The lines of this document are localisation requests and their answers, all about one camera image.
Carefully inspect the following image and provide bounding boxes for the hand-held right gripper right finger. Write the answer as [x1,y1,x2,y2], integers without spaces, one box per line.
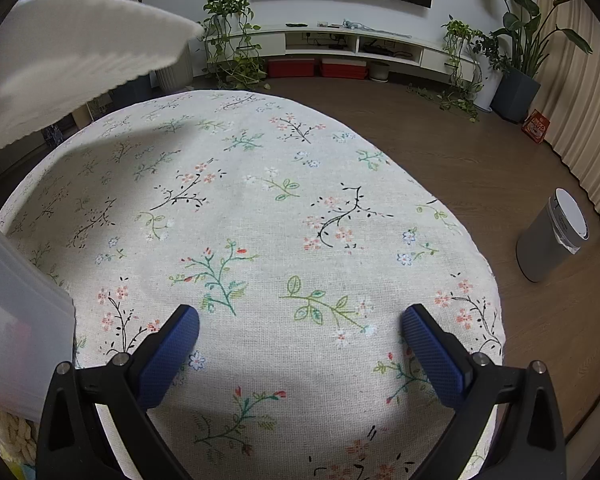
[401,303,566,480]

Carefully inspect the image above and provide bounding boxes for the beige curtain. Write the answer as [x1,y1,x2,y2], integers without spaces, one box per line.
[535,0,600,241]

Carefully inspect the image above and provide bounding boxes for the red packet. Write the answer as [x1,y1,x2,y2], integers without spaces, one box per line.
[522,109,551,145]

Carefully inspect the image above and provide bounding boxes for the bushy plant in white pot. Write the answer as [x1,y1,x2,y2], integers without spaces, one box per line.
[440,15,503,121]

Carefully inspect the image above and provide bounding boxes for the white plastic tray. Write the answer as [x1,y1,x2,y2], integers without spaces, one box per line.
[0,0,203,161]

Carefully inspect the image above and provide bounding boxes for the trailing pothos plant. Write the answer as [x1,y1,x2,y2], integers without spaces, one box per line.
[197,0,268,92]

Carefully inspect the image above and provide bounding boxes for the blue patterned box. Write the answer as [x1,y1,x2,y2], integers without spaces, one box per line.
[42,122,76,148]

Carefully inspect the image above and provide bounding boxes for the red storage box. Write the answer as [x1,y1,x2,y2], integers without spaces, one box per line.
[266,57,316,79]
[321,57,368,81]

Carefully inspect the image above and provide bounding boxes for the grey trash can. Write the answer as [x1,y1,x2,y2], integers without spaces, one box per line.
[516,188,590,284]

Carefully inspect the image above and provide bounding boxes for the large plant in grey pot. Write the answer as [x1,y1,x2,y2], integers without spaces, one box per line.
[467,0,593,123]

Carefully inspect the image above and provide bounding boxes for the translucent plastic storage box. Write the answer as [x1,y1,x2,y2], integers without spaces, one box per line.
[0,212,76,421]

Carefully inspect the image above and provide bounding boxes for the floral tablecloth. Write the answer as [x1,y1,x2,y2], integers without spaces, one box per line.
[0,89,505,480]

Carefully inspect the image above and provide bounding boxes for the white television cabinet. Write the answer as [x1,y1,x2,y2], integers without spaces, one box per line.
[202,25,486,71]

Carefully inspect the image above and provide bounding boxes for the cream chenille cloth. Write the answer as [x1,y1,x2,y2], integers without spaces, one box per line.
[0,400,38,466]

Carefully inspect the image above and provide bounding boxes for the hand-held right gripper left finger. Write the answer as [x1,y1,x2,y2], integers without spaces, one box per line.
[36,304,201,480]

